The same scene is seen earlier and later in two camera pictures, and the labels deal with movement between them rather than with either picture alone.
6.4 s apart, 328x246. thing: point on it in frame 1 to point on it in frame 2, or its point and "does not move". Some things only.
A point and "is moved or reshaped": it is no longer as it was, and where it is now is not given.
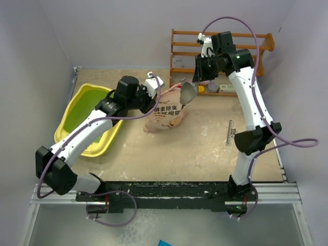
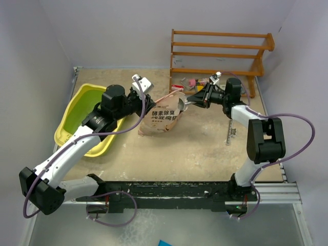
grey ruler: [231, 131] does not move
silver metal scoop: [188, 91] is moved or reshaped
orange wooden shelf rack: [261, 49] does not move
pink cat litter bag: [169, 113] is moved or reshaped
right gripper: [201, 75] to [199, 98]
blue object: [163, 243] does not move
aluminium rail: [278, 193] does not move
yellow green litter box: [83, 101] does not move
